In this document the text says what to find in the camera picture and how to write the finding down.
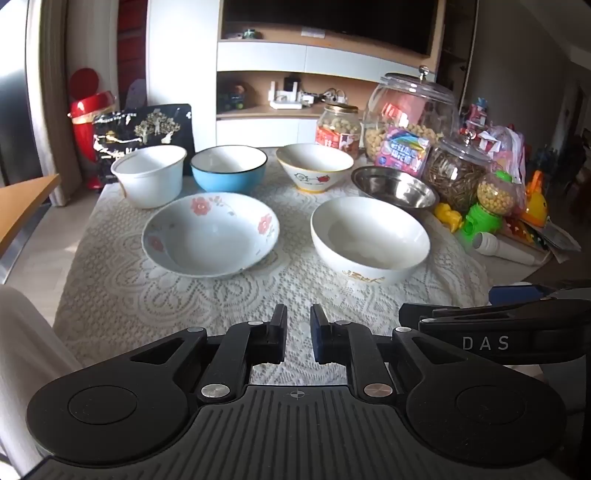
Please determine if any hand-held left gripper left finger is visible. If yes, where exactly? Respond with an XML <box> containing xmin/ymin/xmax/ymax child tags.
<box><xmin>129</xmin><ymin>304</ymin><xmax>288</xmax><ymax>404</ymax></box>

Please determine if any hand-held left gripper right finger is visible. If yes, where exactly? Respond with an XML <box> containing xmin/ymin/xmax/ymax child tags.
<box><xmin>310</xmin><ymin>303</ymin><xmax>463</xmax><ymax>405</ymax></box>

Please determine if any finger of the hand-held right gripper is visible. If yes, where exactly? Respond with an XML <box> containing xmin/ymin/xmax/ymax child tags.
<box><xmin>488</xmin><ymin>284</ymin><xmax>591</xmax><ymax>306</ymax></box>
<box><xmin>399</xmin><ymin>303</ymin><xmax>465</xmax><ymax>331</ymax></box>

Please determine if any white bowl with gold print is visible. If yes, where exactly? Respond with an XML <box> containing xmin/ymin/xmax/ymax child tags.
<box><xmin>310</xmin><ymin>196</ymin><xmax>431</xmax><ymax>286</ymax></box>

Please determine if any white bowl with pink flowers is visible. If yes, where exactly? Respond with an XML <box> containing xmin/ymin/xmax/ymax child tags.
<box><xmin>141</xmin><ymin>192</ymin><xmax>281</xmax><ymax>278</ymax></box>

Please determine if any stainless steel bowl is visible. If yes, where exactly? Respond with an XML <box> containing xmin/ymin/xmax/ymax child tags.
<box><xmin>351</xmin><ymin>165</ymin><xmax>440</xmax><ymax>211</ymax></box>

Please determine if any white bowl with cartoon print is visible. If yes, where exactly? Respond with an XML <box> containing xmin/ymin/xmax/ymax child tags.
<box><xmin>276</xmin><ymin>143</ymin><xmax>355</xmax><ymax>194</ymax></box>

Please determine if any blue enamel bowl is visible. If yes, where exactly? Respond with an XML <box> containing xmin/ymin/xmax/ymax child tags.
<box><xmin>191</xmin><ymin>145</ymin><xmax>269</xmax><ymax>195</ymax></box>

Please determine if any plain white deep bowl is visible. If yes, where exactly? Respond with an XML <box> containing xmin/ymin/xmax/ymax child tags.
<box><xmin>110</xmin><ymin>145</ymin><xmax>188</xmax><ymax>210</ymax></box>

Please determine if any white cylinder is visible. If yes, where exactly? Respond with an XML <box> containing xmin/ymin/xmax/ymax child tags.
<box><xmin>473</xmin><ymin>232</ymin><xmax>546</xmax><ymax>267</ymax></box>

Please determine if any green candy dispenser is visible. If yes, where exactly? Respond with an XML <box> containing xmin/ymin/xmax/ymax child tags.
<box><xmin>461</xmin><ymin>170</ymin><xmax>518</xmax><ymax>246</ymax></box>

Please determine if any yellow plastic toy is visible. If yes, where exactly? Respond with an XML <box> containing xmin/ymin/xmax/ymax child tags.
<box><xmin>521</xmin><ymin>170</ymin><xmax>551</xmax><ymax>228</ymax></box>

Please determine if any yellow duck toy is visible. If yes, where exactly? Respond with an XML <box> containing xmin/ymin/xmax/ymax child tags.
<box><xmin>433</xmin><ymin>202</ymin><xmax>464</xmax><ymax>232</ymax></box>

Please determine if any glass jar of sunflower seeds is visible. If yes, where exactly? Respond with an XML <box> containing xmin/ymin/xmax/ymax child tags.
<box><xmin>422</xmin><ymin>136</ymin><xmax>496</xmax><ymax>214</ymax></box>

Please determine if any white lace tablecloth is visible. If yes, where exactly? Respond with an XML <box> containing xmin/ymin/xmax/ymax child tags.
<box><xmin>53</xmin><ymin>147</ymin><xmax>492</xmax><ymax>386</ymax></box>

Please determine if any pink plastic bag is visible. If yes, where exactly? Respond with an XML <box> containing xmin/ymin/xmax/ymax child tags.
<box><xmin>480</xmin><ymin>124</ymin><xmax>528</xmax><ymax>195</ymax></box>

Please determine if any pink marshmallow packet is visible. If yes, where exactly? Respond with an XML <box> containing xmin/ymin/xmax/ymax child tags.
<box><xmin>373</xmin><ymin>125</ymin><xmax>433</xmax><ymax>179</ymax></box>

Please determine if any plastic jar of peanuts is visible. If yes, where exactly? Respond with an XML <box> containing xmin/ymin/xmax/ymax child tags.
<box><xmin>315</xmin><ymin>103</ymin><xmax>362</xmax><ymax>158</ymax></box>

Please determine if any large glass jar with lid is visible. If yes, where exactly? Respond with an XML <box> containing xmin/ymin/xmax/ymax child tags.
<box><xmin>362</xmin><ymin>65</ymin><xmax>461</xmax><ymax>161</ymax></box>

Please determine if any white router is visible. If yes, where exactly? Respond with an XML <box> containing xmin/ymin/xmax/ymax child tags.
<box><xmin>269</xmin><ymin>80</ymin><xmax>304</xmax><ymax>110</ymax></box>

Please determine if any toy car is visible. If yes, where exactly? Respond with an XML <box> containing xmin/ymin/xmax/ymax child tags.
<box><xmin>218</xmin><ymin>83</ymin><xmax>249</xmax><ymax>112</ymax></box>

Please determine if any black gift bag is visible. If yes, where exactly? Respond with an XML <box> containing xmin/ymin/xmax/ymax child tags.
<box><xmin>93</xmin><ymin>103</ymin><xmax>194</xmax><ymax>186</ymax></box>

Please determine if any white cloth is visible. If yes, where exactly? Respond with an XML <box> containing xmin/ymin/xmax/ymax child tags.
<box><xmin>0</xmin><ymin>285</ymin><xmax>85</xmax><ymax>478</ymax></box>

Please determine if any white and wood cabinet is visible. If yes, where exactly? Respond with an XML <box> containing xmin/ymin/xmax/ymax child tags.
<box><xmin>147</xmin><ymin>0</ymin><xmax>446</xmax><ymax>149</ymax></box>

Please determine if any wooden side table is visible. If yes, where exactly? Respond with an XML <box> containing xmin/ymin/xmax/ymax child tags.
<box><xmin>0</xmin><ymin>174</ymin><xmax>62</xmax><ymax>260</ymax></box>

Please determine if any red container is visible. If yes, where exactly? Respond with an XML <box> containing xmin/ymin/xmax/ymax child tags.
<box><xmin>68</xmin><ymin>68</ymin><xmax>116</xmax><ymax>191</ymax></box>

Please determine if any black television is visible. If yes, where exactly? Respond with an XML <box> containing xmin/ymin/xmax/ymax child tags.
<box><xmin>222</xmin><ymin>0</ymin><xmax>439</xmax><ymax>57</ymax></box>

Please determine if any beige curtain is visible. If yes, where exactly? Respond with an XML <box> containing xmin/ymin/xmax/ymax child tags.
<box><xmin>25</xmin><ymin>0</ymin><xmax>83</xmax><ymax>207</ymax></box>

